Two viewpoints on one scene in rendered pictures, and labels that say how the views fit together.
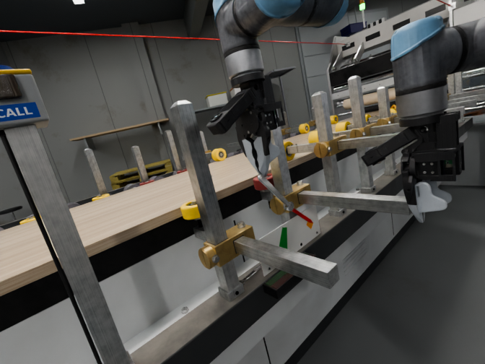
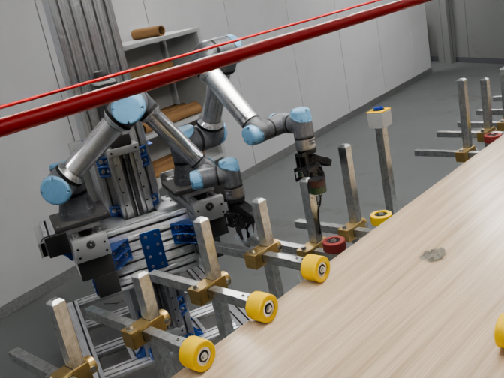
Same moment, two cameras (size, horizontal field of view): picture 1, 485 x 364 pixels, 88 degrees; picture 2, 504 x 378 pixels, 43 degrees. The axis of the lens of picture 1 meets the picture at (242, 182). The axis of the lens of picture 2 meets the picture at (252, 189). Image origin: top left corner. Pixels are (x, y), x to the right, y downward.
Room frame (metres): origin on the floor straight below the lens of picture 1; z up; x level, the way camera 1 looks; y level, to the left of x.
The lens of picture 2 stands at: (2.78, -0.54, 1.78)
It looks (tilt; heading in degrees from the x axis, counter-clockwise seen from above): 18 degrees down; 174
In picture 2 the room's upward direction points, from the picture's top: 11 degrees counter-clockwise
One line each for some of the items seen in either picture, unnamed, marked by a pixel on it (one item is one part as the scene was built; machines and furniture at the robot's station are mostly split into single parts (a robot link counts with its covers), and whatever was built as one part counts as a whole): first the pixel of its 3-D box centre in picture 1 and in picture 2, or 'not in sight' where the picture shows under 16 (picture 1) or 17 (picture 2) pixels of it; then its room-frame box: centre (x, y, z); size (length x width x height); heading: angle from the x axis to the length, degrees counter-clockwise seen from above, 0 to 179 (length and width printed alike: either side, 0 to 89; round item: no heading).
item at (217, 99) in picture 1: (216, 100); not in sight; (5.25, 0.12, 1.68); 0.40 x 0.34 x 0.22; 103
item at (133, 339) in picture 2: (387, 122); (147, 328); (1.17, -0.72, 0.94); 0.14 x 0.06 x 0.05; 128
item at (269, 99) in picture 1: (255, 106); (307, 165); (0.56, -0.07, 1.11); 0.09 x 0.08 x 0.12; 128
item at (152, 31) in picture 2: not in sight; (148, 32); (-2.31, -0.52, 1.59); 0.30 x 0.08 x 0.08; 43
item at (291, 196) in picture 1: (290, 198); (314, 249); (0.71, -0.13, 0.84); 0.14 x 0.06 x 0.05; 128
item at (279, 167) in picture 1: (284, 192); (316, 240); (0.70, -0.11, 0.87); 0.04 x 0.04 x 0.48; 38
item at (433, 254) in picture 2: not in sight; (433, 252); (1.09, 0.16, 0.91); 0.09 x 0.07 x 0.02; 104
